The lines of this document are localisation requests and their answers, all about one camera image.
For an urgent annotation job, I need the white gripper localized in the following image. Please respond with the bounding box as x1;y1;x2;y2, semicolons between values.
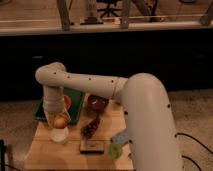
43;86;71;128

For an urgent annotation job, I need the red yellow apple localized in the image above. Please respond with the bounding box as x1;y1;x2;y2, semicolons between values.
54;116;68;129

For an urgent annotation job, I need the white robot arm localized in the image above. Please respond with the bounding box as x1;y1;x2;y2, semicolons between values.
35;62;183;171

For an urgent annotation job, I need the green plastic cup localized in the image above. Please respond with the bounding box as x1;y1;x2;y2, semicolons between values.
108;143;122;160

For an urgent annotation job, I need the orange fruit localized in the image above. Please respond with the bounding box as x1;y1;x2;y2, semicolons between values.
64;95;72;110

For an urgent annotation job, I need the green tray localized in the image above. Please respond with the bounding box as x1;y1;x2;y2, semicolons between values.
33;88;85;125

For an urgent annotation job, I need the dark grape bunch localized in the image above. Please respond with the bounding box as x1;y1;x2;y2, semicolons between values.
81;116;100;139

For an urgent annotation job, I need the dark red bowl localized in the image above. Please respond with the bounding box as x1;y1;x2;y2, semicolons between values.
87;95;109;113

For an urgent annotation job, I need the small dark flat box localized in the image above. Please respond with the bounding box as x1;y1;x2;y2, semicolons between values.
79;140;105;154

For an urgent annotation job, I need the light blue object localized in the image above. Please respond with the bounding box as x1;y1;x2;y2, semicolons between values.
111;130;128;146

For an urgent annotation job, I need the black office chair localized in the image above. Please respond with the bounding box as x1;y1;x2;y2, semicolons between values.
96;0;120;18

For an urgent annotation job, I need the black cable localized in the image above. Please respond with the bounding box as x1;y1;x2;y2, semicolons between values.
175;132;213;171

